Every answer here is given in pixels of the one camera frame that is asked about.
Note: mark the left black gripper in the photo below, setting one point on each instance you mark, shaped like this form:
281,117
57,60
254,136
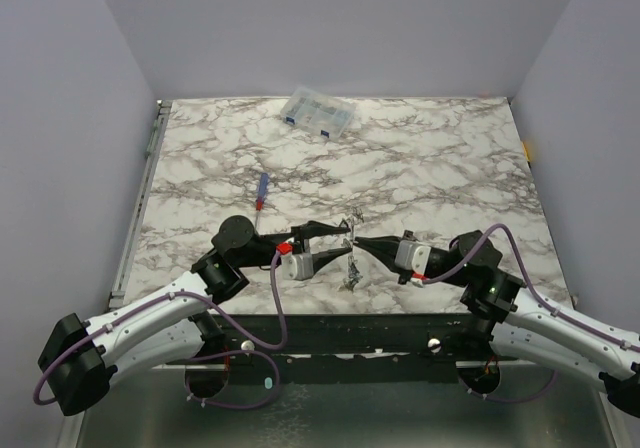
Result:
313,230

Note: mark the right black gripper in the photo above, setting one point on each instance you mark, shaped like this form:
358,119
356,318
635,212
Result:
405,276

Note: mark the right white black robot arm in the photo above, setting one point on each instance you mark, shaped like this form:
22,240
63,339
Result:
520,322

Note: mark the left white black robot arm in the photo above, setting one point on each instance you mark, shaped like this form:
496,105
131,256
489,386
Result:
83,359

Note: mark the blue red screwdriver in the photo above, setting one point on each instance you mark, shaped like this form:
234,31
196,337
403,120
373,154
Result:
260,197

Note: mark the clear plastic organizer box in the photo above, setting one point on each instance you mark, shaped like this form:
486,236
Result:
317,113

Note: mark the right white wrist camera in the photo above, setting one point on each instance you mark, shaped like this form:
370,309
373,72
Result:
412,260

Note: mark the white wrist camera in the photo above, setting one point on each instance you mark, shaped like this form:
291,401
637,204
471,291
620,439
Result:
412,260
297,266

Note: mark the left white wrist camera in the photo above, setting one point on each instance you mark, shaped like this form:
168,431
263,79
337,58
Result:
297,266

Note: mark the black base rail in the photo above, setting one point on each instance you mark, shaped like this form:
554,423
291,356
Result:
347,349

